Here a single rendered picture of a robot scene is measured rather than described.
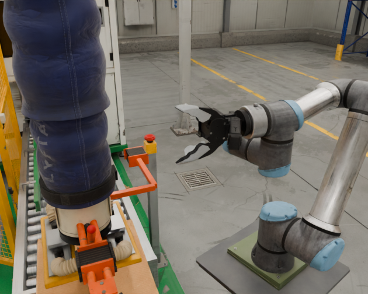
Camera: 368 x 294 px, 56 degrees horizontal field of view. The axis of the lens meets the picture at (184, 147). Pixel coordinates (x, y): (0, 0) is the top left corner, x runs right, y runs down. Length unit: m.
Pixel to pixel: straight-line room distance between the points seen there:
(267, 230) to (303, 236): 0.16
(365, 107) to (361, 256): 1.85
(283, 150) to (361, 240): 2.34
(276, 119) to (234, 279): 0.88
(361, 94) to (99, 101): 0.95
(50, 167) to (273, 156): 0.62
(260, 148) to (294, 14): 11.81
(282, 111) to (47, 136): 0.62
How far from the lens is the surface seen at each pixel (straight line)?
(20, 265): 2.06
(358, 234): 3.33
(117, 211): 1.34
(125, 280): 1.35
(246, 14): 11.78
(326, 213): 1.44
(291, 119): 0.97
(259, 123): 0.91
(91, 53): 0.92
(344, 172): 1.42
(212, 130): 0.86
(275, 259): 1.60
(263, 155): 1.01
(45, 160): 1.04
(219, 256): 1.71
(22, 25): 0.90
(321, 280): 1.71
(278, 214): 1.50
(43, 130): 0.99
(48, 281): 1.15
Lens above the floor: 1.92
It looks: 26 degrees down
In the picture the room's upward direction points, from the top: straight up
